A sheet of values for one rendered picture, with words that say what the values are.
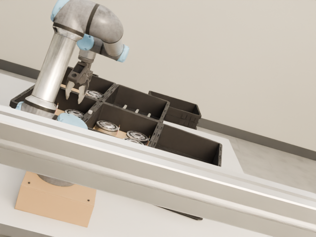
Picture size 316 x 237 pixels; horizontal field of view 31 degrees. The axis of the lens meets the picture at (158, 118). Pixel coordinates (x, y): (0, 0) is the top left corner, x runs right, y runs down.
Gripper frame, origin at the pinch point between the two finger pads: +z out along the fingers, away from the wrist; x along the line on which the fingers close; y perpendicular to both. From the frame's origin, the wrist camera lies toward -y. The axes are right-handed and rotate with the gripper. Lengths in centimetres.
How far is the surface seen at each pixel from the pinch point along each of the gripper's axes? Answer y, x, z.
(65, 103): 6.9, 5.1, 5.6
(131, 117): 10.0, -26.6, 1.3
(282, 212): -191, -79, -60
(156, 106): 51, -30, 3
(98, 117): 7.2, -12.1, 6.1
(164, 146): 11.9, -45.3, 9.3
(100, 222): -55, -39, 22
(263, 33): 351, -67, -21
